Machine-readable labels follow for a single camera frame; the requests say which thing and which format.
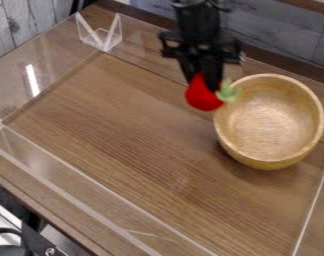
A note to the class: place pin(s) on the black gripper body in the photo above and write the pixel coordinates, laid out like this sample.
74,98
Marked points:
222,46

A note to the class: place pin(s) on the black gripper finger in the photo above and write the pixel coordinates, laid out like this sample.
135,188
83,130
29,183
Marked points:
213,73
188,67

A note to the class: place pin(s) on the red toy strawberry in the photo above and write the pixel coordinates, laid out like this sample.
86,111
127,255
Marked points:
207,100

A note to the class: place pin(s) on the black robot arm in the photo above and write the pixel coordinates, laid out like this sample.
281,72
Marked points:
196,18

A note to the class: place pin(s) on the wooden bowl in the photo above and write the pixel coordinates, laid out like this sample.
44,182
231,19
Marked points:
271,126

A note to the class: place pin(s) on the clear acrylic tray wall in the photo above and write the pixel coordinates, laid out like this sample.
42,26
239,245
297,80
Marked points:
118,163

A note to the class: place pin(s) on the black table clamp bracket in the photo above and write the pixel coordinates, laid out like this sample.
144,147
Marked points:
37,246

